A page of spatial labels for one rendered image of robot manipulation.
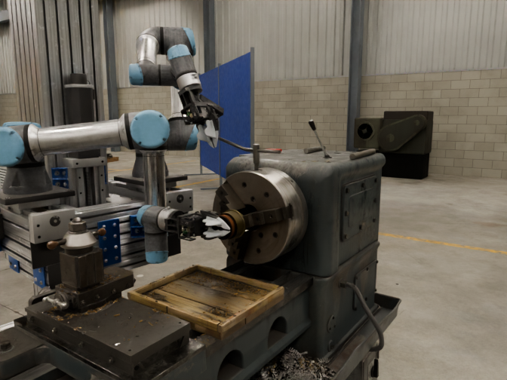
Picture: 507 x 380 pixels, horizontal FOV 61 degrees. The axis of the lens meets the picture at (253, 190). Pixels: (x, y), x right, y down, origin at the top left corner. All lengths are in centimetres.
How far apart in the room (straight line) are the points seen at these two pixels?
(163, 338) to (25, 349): 33
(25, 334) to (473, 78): 1067
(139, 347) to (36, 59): 122
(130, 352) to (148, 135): 70
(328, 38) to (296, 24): 107
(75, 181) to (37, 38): 54
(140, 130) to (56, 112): 53
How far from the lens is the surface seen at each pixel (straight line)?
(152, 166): 154
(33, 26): 185
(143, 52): 175
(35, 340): 116
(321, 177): 144
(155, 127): 137
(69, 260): 107
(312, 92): 1235
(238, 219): 132
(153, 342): 93
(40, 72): 181
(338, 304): 169
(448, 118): 1122
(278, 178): 140
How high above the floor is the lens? 142
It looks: 10 degrees down
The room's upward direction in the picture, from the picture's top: straight up
